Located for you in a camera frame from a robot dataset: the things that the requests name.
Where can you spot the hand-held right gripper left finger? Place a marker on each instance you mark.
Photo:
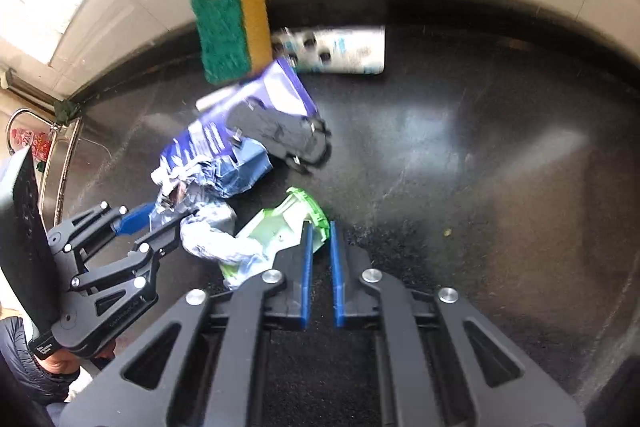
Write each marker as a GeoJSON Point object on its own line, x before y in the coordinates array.
{"type": "Point", "coordinates": [306, 267]}

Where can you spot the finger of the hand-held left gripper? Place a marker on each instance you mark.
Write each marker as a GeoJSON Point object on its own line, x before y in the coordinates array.
{"type": "Point", "coordinates": [132, 222]}
{"type": "Point", "coordinates": [150, 252]}

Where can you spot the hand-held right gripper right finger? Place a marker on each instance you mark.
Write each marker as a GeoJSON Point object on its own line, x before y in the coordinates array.
{"type": "Point", "coordinates": [339, 272]}

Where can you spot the blue foil bag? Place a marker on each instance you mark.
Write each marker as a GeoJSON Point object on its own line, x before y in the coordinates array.
{"type": "Point", "coordinates": [270, 87]}

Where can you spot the green and yellow sponge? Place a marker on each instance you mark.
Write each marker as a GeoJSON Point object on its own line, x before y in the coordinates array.
{"type": "Point", "coordinates": [220, 27]}

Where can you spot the silver pill blister pack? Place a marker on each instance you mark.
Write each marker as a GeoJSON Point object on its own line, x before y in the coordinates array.
{"type": "Point", "coordinates": [345, 52]}

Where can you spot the steel sink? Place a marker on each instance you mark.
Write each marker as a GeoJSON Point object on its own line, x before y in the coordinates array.
{"type": "Point", "coordinates": [52, 177]}

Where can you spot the crumpled white paper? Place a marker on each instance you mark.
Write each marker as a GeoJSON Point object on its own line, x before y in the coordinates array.
{"type": "Point", "coordinates": [210, 232]}

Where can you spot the chrome faucet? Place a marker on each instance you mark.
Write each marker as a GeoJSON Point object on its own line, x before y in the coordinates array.
{"type": "Point", "coordinates": [22, 109]}

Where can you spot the dark green cloth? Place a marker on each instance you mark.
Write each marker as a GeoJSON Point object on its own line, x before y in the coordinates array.
{"type": "Point", "coordinates": [66, 111]}

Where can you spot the black object with metal studs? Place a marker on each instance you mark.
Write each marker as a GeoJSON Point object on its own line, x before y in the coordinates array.
{"type": "Point", "coordinates": [280, 137]}

